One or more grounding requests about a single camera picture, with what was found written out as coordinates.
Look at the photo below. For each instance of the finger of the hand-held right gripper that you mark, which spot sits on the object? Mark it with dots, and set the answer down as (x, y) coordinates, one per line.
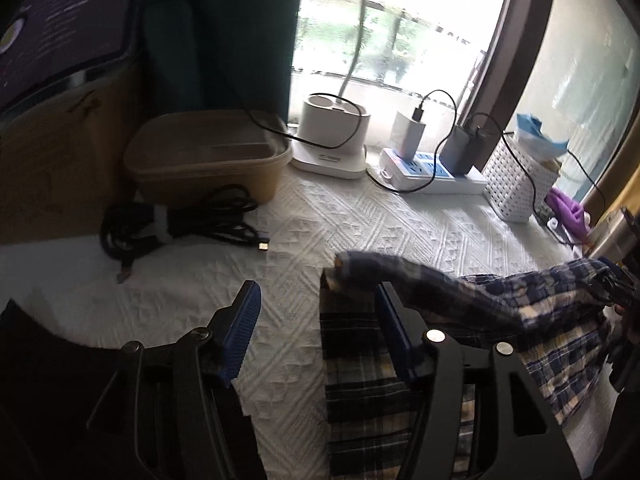
(612, 280)

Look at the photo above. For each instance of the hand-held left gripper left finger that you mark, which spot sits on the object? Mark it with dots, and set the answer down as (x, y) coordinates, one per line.
(240, 330)

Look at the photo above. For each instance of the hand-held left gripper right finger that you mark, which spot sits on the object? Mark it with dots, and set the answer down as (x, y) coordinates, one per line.
(392, 330)

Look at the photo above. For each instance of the plaid flannel shirt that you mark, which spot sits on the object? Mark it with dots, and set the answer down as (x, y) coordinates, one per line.
(545, 310)

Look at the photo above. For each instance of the steel tumbler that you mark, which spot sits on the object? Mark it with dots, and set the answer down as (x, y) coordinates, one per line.
(610, 240)

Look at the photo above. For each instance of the purple cloth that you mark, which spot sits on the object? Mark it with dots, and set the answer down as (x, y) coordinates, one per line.
(567, 210)

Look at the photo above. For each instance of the white textured bed cover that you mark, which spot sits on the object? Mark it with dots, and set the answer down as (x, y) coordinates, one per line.
(350, 220)

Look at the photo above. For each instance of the white perforated basket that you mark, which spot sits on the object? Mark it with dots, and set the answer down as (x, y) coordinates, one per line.
(510, 185)

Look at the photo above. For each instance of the white power strip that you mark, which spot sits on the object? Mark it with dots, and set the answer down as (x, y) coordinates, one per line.
(450, 185)

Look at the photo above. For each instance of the blue face mask pack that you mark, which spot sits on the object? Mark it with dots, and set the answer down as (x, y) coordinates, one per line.
(535, 130)

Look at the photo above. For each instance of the brown food container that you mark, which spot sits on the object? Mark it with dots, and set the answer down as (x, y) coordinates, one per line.
(200, 160)

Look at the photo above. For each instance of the white desk lamp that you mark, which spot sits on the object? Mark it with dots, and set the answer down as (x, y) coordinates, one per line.
(325, 160)

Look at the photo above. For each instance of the black charger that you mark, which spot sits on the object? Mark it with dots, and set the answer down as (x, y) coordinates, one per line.
(457, 152)

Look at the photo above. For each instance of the white charger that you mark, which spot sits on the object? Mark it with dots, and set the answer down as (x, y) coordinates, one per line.
(406, 135)

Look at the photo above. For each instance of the black folded cloth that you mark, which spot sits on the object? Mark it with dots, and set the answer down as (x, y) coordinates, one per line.
(50, 385)

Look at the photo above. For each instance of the cardboard box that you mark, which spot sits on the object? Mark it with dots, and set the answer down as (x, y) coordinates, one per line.
(60, 170)

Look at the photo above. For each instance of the tablet with purple screen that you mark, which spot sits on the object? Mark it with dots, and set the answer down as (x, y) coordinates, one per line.
(65, 25)

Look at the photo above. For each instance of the dark window frame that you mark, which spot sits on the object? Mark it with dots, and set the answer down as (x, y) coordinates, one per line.
(520, 35)

